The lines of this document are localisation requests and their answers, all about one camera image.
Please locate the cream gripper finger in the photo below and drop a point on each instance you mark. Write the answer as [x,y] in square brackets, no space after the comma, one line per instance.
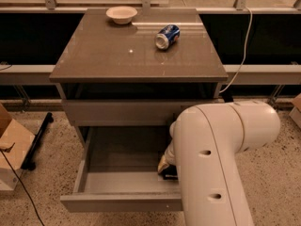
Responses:
[163,164]

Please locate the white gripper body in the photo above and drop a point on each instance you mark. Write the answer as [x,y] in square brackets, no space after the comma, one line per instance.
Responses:
[169,156]

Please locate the black rxbar chocolate wrapper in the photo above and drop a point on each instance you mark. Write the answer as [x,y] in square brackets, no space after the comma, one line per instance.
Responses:
[170,176]

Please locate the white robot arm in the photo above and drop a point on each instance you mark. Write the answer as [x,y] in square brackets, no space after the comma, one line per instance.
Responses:
[204,142]

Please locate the closed grey upper drawer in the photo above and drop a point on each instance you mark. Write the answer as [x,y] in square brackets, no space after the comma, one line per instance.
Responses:
[126,112]

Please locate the open grey middle drawer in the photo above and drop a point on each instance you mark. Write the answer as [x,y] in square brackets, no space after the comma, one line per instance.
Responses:
[118,172]

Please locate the grey drawer cabinet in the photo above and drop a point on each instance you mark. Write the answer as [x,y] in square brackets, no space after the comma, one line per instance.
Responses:
[107,61]

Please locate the black stand foot right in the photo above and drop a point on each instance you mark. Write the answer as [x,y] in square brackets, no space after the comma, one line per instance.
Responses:
[227,98]

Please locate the black stand foot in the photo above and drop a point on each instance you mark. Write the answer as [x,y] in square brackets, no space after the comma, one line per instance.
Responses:
[28,163]
[227,98]

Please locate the blue soda can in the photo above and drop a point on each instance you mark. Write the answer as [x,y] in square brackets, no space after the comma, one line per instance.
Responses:
[167,36]

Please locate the cardboard box right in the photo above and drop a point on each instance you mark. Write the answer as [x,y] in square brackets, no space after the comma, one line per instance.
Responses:
[295,114]

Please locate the cardboard box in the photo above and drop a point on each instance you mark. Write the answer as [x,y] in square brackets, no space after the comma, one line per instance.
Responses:
[295,114]
[15,142]

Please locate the black stand foot left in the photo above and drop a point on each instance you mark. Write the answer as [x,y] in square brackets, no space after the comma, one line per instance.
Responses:
[28,163]

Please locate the white paper bowl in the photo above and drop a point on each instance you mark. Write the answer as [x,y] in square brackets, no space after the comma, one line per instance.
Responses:
[121,15]

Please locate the cardboard box left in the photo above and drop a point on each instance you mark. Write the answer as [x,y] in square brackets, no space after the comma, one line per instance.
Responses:
[15,142]

